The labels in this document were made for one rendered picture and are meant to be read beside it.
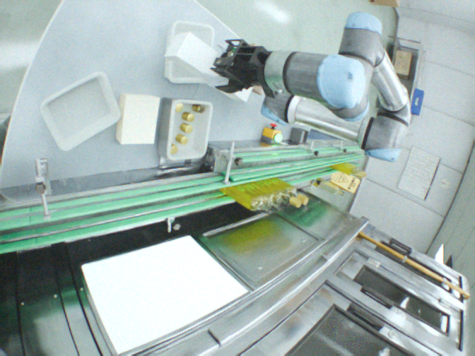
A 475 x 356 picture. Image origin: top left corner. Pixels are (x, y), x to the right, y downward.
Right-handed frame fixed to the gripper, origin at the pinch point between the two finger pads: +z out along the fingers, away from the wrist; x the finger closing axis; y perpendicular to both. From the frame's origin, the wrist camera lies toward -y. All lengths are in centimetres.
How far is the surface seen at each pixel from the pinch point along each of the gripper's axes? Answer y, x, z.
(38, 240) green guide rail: 26, 60, 14
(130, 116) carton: 5.0, 19.6, 26.6
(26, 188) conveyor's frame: 32, 53, 30
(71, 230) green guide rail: 16, 57, 16
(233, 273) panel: -27, 51, -13
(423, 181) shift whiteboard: -616, -122, -61
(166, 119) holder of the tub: -9.3, 16.2, 29.1
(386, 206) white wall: -653, -26, 7
